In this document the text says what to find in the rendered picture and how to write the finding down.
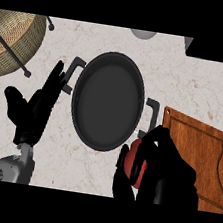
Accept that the black box appliance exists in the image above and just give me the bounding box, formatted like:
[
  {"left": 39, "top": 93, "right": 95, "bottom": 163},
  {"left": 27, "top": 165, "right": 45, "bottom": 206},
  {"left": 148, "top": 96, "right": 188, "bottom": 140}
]
[{"left": 181, "top": 37, "right": 223, "bottom": 63}]

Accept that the pale grey round object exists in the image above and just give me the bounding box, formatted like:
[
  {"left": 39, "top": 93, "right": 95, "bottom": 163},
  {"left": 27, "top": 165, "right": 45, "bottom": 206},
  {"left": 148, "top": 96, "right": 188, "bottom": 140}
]
[{"left": 128, "top": 28, "right": 158, "bottom": 42}]

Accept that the woven wicker basket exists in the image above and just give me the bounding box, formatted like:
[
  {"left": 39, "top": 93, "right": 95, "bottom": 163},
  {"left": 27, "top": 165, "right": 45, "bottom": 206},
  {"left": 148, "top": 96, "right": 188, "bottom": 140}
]
[{"left": 0, "top": 9, "right": 57, "bottom": 85}]

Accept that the brown wooden cutting board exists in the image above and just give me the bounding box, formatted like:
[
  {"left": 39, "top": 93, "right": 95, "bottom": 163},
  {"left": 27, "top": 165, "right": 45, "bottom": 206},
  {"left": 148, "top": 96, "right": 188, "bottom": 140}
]
[{"left": 149, "top": 105, "right": 223, "bottom": 215}]

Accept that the dark grey two-handled pot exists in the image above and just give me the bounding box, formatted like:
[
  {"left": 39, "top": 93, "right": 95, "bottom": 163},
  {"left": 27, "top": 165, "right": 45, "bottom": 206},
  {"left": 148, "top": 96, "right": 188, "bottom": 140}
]
[{"left": 53, "top": 44, "right": 168, "bottom": 160}]

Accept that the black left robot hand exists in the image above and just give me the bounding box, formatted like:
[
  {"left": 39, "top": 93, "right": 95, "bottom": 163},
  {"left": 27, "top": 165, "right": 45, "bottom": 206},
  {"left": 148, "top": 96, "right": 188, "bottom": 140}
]
[{"left": 0, "top": 52, "right": 70, "bottom": 152}]

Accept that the red bell pepper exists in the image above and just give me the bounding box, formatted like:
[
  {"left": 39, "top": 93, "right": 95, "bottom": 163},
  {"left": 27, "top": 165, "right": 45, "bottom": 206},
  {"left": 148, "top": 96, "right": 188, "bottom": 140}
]
[{"left": 119, "top": 135, "right": 153, "bottom": 191}]

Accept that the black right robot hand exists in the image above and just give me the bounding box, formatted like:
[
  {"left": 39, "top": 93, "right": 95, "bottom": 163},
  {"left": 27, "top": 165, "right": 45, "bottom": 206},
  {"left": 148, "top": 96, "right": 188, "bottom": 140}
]
[{"left": 110, "top": 118, "right": 210, "bottom": 211}]

